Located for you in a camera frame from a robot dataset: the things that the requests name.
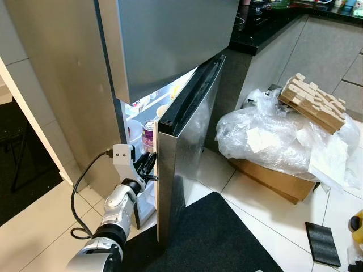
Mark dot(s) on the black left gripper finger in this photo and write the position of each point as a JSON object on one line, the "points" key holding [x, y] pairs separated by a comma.
{"points": [[149, 158], [153, 177]]}

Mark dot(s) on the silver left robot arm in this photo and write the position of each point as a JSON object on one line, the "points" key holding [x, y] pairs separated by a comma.
{"points": [[116, 207]]}

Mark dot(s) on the grey steel fridge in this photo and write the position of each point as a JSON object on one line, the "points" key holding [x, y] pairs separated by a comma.
{"points": [[74, 85]]}

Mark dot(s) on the steel fridge freezer door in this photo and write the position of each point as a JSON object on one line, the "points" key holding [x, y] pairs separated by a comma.
{"points": [[170, 45]]}

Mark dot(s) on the purple drink can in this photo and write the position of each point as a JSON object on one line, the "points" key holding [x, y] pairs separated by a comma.
{"points": [[148, 139]]}

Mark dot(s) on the white plastic tub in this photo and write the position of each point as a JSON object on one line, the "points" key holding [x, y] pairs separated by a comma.
{"points": [[135, 136]]}

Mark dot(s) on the black carpet rug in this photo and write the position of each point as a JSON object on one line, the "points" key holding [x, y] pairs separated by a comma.
{"points": [[210, 243]]}

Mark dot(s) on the large clear plastic bag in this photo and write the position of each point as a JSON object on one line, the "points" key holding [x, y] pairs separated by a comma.
{"points": [[238, 136]]}

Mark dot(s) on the black gym floor mat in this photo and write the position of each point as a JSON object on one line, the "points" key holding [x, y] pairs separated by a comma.
{"points": [[45, 170]]}

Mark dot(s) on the small white paper note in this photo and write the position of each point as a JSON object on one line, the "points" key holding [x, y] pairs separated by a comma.
{"points": [[262, 140]]}

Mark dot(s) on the large brown cardboard box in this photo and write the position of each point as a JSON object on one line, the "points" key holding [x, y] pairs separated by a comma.
{"points": [[272, 181]]}

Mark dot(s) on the yellow lidded bin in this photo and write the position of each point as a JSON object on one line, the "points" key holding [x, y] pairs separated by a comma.
{"points": [[357, 218]]}

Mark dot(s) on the black kitchen countertop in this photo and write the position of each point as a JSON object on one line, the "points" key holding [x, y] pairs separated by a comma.
{"points": [[255, 37]]}

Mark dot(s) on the clear plastic package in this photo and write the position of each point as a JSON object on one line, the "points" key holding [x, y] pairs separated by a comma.
{"points": [[356, 258]]}

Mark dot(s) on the wooden block crate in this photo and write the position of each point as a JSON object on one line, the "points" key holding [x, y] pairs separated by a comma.
{"points": [[312, 107]]}

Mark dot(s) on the white plastic sheet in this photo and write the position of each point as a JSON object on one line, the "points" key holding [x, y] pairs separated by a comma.
{"points": [[329, 164]]}

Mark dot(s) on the black ribbed pad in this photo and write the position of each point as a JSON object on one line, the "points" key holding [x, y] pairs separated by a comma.
{"points": [[323, 243]]}

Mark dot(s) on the grey kitchen cabinet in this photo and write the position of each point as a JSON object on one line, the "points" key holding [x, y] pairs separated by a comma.
{"points": [[323, 51]]}

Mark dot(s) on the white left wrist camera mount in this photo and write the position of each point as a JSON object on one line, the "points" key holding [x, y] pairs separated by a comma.
{"points": [[122, 156]]}

